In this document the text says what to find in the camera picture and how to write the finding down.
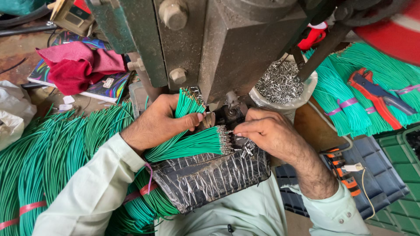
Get person's right hand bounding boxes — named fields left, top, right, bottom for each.
left=233, top=107, right=310, bottom=166

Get person's left hand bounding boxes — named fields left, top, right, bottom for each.
left=120, top=93, right=207, bottom=153

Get bundle of green wires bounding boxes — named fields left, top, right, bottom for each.
left=144, top=87, right=234, bottom=163

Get loose metal terminals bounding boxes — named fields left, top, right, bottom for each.
left=230, top=136, right=256, bottom=159

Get bag of metal terminals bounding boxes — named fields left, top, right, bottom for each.
left=249, top=54, right=319, bottom=122

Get colourful swirl notebook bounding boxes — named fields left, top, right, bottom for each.
left=28, top=31, right=131, bottom=104

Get black plastic wrapped tray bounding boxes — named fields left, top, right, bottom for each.
left=149, top=146, right=271, bottom=213

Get black orange power strip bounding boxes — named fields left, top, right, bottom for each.
left=325, top=148, right=361, bottom=197

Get person's light green shirt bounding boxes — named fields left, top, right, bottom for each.
left=154, top=172, right=297, bottom=236

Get white charger plug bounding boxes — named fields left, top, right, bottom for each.
left=341, top=163, right=365, bottom=172

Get grey crimping press machine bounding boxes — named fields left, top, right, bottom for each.
left=86, top=0, right=361, bottom=132

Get red cloth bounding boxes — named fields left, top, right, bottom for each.
left=35, top=41, right=127, bottom=96

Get red blue crimping pliers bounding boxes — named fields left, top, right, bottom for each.
left=347, top=68, right=418, bottom=130

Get dark blue plastic crate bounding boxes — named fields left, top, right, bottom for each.
left=275, top=136, right=410, bottom=220

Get beige electronic device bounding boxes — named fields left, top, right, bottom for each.
left=47, top=0, right=96, bottom=36

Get green plastic crate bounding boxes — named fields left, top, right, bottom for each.
left=365, top=126, right=420, bottom=235

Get white plastic bag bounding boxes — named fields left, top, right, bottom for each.
left=0, top=80, right=37, bottom=152

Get red flywheel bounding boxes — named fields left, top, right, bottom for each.
left=354, top=0, right=420, bottom=66

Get tied bundles of green wires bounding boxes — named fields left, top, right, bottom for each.
left=304, top=42, right=420, bottom=137

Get large heap of green wires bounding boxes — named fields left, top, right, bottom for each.
left=0, top=100, right=181, bottom=236

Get white cable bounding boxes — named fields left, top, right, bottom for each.
left=361, top=168, right=376, bottom=221

